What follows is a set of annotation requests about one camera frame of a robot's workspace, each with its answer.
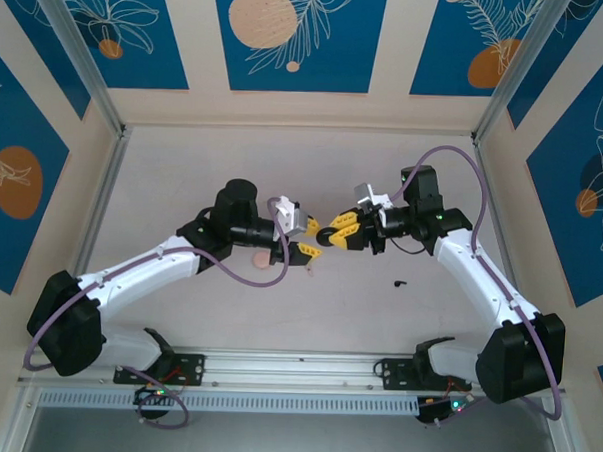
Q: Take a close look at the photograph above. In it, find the grey metal sheet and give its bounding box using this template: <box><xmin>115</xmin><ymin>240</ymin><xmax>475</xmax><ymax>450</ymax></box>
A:
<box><xmin>18</xmin><ymin>401</ymin><xmax>567</xmax><ymax>452</ymax></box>

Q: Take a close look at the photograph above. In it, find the small controller board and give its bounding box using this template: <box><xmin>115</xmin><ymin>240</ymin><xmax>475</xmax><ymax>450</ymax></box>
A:
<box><xmin>133</xmin><ymin>384</ymin><xmax>168</xmax><ymax>406</ymax></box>
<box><xmin>415</xmin><ymin>393</ymin><xmax>475</xmax><ymax>428</ymax></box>

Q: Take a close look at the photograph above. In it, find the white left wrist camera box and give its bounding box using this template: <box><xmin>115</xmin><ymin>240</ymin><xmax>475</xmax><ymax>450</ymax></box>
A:
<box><xmin>272</xmin><ymin>194</ymin><xmax>310</xmax><ymax>240</ymax></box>

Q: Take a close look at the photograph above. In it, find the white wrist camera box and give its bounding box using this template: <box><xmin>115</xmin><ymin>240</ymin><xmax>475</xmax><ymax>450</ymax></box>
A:
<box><xmin>351</xmin><ymin>181</ymin><xmax>397</xmax><ymax>216</ymax></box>
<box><xmin>272</xmin><ymin>194</ymin><xmax>310</xmax><ymax>240</ymax></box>

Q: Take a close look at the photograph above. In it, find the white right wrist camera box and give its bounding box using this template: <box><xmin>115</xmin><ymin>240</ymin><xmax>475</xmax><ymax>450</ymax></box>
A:
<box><xmin>351</xmin><ymin>181</ymin><xmax>397</xmax><ymax>216</ymax></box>

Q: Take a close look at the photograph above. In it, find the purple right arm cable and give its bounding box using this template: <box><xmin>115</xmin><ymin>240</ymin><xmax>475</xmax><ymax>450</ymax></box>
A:
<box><xmin>378</xmin><ymin>142</ymin><xmax>574</xmax><ymax>437</ymax></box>

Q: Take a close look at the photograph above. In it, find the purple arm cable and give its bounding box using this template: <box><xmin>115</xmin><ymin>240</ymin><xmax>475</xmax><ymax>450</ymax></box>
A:
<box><xmin>21</xmin><ymin>186</ymin><xmax>300</xmax><ymax>435</ymax></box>
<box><xmin>378</xmin><ymin>142</ymin><xmax>574</xmax><ymax>437</ymax></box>

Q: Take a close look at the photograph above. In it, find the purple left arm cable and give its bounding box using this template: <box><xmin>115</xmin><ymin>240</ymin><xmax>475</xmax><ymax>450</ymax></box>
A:
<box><xmin>21</xmin><ymin>186</ymin><xmax>300</xmax><ymax>435</ymax></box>

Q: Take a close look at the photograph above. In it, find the thin black cable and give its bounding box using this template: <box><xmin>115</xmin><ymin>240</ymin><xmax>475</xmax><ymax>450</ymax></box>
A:
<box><xmin>387</xmin><ymin>239</ymin><xmax>432</xmax><ymax>259</ymax></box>

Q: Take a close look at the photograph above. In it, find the aluminium side rail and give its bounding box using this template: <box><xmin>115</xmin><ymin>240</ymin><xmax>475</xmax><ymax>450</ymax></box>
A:
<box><xmin>464</xmin><ymin>140</ymin><xmax>549</xmax><ymax>358</ymax></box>
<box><xmin>71</xmin><ymin>123</ymin><xmax>133</xmax><ymax>279</ymax></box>

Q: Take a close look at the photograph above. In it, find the long aluminium base rail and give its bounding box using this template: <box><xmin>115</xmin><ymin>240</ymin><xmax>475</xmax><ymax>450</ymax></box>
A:
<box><xmin>16</xmin><ymin>338</ymin><xmax>570</xmax><ymax>407</ymax></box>

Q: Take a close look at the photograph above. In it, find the white slotted cable duct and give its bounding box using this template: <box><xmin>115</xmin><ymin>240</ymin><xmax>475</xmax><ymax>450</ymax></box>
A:
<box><xmin>36</xmin><ymin>380</ymin><xmax>421</xmax><ymax>423</ymax></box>

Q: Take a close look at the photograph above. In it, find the aluminium frame post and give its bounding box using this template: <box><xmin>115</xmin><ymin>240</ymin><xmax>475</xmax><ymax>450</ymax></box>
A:
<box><xmin>470</xmin><ymin>0</ymin><xmax>568</xmax><ymax>148</ymax></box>
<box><xmin>19</xmin><ymin>0</ymin><xmax>133</xmax><ymax>139</ymax></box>

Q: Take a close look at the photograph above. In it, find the aluminium frame bar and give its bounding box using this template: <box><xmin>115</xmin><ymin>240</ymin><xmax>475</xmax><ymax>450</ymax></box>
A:
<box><xmin>541</xmin><ymin>396</ymin><xmax>593</xmax><ymax>452</ymax></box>
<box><xmin>0</xmin><ymin>382</ymin><xmax>43</xmax><ymax>452</ymax></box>

